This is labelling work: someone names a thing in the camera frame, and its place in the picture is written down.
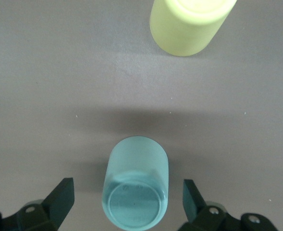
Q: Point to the yellow plastic cup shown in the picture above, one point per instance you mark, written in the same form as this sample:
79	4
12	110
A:
187	31

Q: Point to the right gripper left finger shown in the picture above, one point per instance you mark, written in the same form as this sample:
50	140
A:
54	204

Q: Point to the teal plastic cup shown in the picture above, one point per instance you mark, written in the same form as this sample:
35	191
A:
134	173

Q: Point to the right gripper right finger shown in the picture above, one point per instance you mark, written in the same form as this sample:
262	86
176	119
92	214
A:
194	207

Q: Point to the brown table cover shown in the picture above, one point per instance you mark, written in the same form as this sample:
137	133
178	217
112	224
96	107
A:
47	84

